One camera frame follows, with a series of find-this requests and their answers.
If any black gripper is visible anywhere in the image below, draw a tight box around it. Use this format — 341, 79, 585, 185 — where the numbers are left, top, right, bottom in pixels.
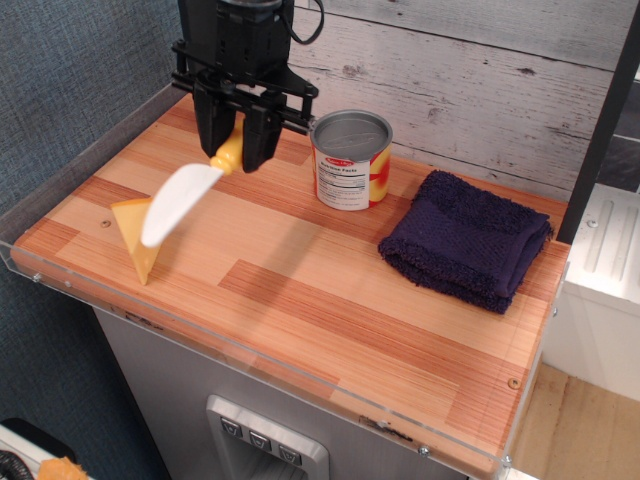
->
172, 1, 319, 173

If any yellow handled toy knife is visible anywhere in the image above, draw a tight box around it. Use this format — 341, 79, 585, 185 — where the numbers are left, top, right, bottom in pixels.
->
141, 120, 244, 248

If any dark blue folded towel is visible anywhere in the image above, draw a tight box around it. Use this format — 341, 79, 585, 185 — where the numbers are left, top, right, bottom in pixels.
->
378, 170, 552, 314

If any toy food can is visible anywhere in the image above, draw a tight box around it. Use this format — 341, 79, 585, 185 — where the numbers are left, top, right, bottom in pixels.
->
311, 109, 393, 211

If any yellow toy cheese wedge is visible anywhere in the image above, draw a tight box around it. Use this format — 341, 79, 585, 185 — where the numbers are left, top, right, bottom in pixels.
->
111, 198, 160, 285

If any clear acrylic table guard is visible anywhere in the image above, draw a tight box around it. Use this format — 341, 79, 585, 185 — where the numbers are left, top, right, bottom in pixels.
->
1, 87, 569, 479

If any silver toy fridge cabinet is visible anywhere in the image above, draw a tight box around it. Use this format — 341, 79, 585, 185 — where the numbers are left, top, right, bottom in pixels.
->
96, 310, 462, 479

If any silver dispenser button panel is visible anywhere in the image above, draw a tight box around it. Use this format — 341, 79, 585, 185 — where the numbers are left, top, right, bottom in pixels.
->
206, 395, 331, 479

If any black orange object bottom left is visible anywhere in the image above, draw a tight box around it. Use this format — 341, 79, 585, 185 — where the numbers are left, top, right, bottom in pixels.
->
1, 418, 91, 479

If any white ribbed appliance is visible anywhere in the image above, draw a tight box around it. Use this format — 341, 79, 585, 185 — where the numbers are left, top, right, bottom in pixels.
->
542, 184, 639, 400

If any black braided cable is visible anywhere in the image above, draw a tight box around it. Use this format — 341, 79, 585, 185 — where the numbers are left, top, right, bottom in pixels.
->
287, 0, 326, 46

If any dark vertical post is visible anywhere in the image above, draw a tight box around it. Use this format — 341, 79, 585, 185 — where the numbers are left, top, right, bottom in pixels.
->
556, 2, 639, 245

